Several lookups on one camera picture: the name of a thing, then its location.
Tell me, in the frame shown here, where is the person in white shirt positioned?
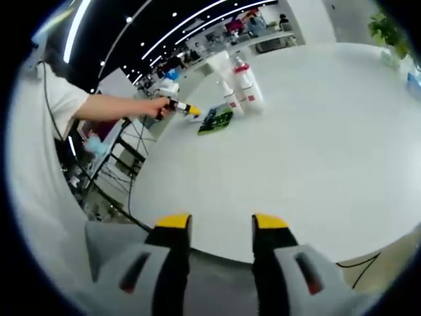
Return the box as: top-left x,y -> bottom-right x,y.
5,64 -> 99,307

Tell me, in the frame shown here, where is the green skincare sachet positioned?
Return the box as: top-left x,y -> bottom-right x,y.
196,105 -> 235,137

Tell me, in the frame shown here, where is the person's left hand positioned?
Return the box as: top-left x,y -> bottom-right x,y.
144,97 -> 172,120

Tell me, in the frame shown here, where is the white bottle with red collar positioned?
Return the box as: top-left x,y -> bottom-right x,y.
231,55 -> 266,115

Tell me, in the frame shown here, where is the white skincare tube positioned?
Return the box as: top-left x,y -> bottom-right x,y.
208,50 -> 245,115

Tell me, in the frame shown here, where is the green potted plant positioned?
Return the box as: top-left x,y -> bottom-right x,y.
367,8 -> 414,62

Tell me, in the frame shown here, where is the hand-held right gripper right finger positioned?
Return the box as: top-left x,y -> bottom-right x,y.
251,213 -> 366,316

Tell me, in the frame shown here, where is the long white counter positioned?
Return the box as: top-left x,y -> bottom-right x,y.
186,29 -> 297,75

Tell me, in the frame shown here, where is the white card stand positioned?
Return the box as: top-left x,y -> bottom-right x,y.
380,48 -> 401,69

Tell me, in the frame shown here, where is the monitor screen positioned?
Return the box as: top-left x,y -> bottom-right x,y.
77,118 -> 121,141

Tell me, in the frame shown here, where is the desk with black legs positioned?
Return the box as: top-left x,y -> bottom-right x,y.
64,120 -> 147,198

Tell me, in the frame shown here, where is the blue plush toy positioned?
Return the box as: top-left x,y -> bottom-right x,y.
82,134 -> 107,156

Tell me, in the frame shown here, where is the black cable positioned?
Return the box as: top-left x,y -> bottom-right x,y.
87,180 -> 153,231
334,250 -> 383,291
41,61 -> 68,141

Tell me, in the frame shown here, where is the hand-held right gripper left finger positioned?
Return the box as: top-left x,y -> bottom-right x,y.
93,213 -> 193,316

